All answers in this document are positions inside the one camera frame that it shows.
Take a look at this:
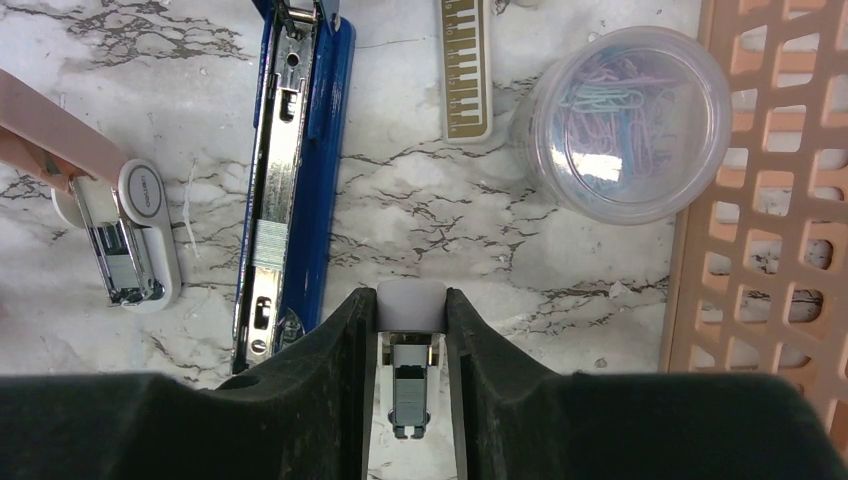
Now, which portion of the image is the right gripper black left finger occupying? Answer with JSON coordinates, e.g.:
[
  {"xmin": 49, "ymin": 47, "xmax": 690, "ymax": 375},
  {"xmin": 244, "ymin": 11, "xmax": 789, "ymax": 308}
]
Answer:
[{"xmin": 1, "ymin": 288, "xmax": 377, "ymax": 479}]

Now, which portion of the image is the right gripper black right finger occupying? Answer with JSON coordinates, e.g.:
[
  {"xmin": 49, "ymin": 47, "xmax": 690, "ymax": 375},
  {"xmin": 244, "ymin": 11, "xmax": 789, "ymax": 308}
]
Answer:
[{"xmin": 445, "ymin": 289, "xmax": 847, "ymax": 479}]

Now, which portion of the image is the white tube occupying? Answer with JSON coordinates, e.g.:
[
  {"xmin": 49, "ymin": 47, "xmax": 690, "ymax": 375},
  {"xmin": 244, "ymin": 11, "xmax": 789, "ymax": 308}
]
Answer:
[{"xmin": 367, "ymin": 279, "xmax": 457, "ymax": 479}]

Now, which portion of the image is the small white brown eraser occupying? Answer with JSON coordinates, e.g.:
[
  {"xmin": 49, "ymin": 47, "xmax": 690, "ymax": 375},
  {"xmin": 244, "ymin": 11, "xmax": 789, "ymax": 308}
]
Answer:
[{"xmin": 1, "ymin": 71, "xmax": 182, "ymax": 313}]

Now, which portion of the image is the blue stapler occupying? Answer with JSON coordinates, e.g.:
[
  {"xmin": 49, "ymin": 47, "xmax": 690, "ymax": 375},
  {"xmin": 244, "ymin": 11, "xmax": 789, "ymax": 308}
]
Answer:
[{"xmin": 231, "ymin": 1, "xmax": 355, "ymax": 374}]

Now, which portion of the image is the peach plastic desk organizer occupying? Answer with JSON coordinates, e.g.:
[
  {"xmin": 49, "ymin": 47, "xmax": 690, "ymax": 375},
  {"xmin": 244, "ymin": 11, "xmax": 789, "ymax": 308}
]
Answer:
[{"xmin": 659, "ymin": 0, "xmax": 847, "ymax": 452}]

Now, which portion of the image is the clear small cup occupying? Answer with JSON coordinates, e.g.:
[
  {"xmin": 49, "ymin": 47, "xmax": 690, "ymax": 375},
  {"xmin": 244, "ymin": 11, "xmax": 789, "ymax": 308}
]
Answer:
[{"xmin": 506, "ymin": 26, "xmax": 733, "ymax": 226}]

